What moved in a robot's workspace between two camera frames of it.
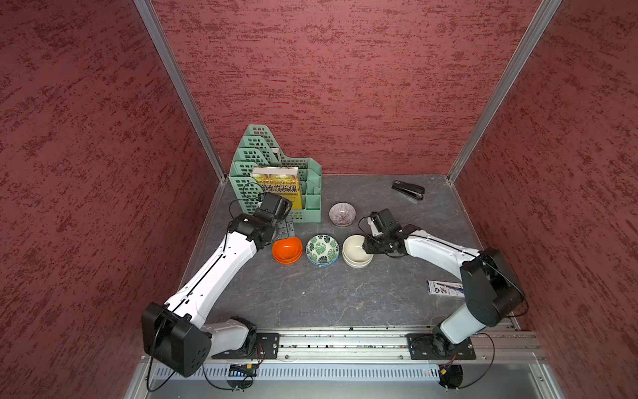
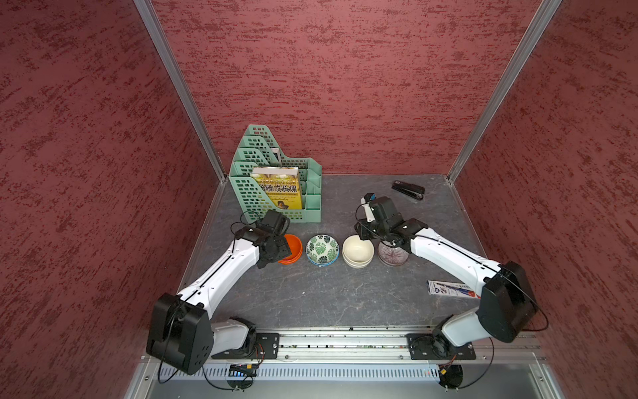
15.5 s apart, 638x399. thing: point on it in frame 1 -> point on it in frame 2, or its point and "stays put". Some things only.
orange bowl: x=287 y=251 stays put
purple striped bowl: x=341 y=214 -> x=392 y=256
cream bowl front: x=353 y=253 stays put
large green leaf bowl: x=322 y=249 stays put
